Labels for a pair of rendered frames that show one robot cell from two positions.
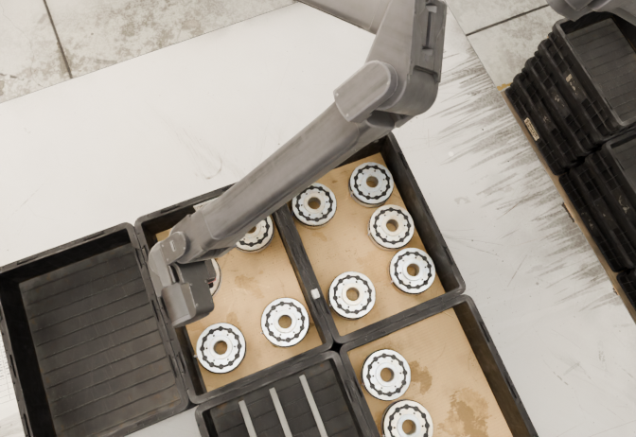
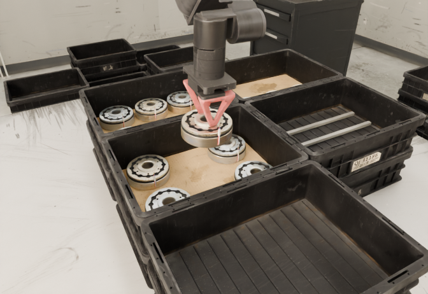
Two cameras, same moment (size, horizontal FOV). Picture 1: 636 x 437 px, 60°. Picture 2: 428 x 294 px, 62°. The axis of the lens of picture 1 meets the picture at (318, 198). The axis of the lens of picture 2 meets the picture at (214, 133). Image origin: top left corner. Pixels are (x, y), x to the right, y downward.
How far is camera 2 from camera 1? 1.06 m
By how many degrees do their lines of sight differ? 58
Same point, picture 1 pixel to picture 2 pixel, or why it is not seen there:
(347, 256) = not seen: hidden behind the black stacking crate
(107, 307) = (236, 278)
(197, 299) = (242, 2)
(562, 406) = not seen: hidden behind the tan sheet
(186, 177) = (71, 278)
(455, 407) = (260, 91)
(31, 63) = not seen: outside the picture
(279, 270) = (183, 158)
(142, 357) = (279, 237)
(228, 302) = (214, 183)
